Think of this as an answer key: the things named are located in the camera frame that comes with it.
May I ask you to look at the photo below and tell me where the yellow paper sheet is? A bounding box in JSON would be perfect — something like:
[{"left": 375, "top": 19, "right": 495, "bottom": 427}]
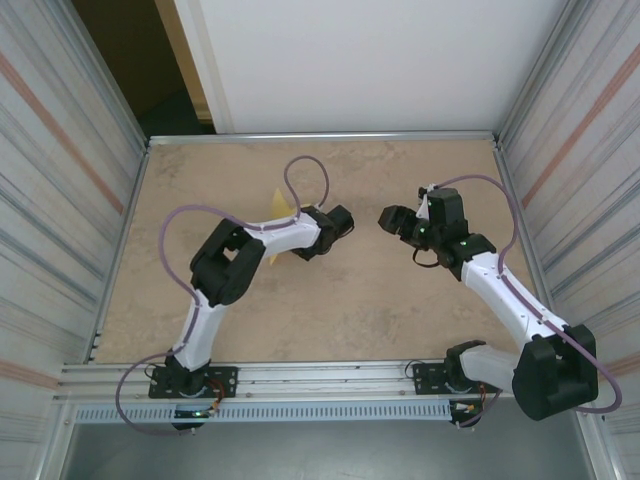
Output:
[{"left": 267, "top": 187, "right": 301, "bottom": 267}]

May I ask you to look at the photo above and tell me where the grey metal sheet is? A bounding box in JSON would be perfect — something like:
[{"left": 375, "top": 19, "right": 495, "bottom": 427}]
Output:
[{"left": 59, "top": 422, "right": 599, "bottom": 480}]

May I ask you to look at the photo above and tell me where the corrugated plastic side panel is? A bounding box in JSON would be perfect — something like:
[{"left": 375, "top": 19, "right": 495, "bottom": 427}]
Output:
[
  {"left": 0, "top": 0, "right": 146, "bottom": 480},
  {"left": 499, "top": 0, "right": 640, "bottom": 480}
]

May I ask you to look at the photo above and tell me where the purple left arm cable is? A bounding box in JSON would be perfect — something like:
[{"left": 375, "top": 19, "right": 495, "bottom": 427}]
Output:
[{"left": 114, "top": 155, "right": 332, "bottom": 437}]

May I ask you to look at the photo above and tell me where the aluminium table frame rail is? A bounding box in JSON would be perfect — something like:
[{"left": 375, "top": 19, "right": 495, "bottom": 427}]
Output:
[
  {"left": 147, "top": 130, "right": 503, "bottom": 148},
  {"left": 493, "top": 142, "right": 569, "bottom": 357},
  {"left": 91, "top": 142, "right": 151, "bottom": 362}
]

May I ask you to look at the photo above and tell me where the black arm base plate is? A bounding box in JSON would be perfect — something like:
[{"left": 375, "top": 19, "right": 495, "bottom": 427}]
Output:
[
  {"left": 148, "top": 366, "right": 239, "bottom": 400},
  {"left": 411, "top": 360, "right": 502, "bottom": 397}
]

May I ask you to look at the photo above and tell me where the aluminium frame post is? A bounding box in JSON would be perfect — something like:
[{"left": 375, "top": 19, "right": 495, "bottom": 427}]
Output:
[
  {"left": 492, "top": 0, "right": 594, "bottom": 141},
  {"left": 64, "top": 0, "right": 150, "bottom": 147}
]

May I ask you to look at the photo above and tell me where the grey slotted cable duct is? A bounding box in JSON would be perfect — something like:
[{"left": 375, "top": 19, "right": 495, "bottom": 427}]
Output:
[{"left": 73, "top": 402, "right": 454, "bottom": 424}]

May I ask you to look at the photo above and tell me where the small controller board with wires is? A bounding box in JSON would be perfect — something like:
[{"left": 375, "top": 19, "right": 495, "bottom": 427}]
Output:
[
  {"left": 448, "top": 399, "right": 489, "bottom": 430},
  {"left": 171, "top": 405, "right": 222, "bottom": 432}
]

